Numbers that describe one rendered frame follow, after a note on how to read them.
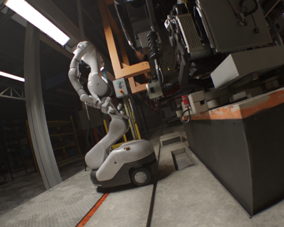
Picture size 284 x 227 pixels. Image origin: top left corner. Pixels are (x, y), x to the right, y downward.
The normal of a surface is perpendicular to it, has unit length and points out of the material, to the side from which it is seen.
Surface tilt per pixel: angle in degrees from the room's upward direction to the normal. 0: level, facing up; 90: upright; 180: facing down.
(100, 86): 90
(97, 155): 90
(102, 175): 90
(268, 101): 90
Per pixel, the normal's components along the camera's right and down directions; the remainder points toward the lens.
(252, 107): -0.14, -0.04
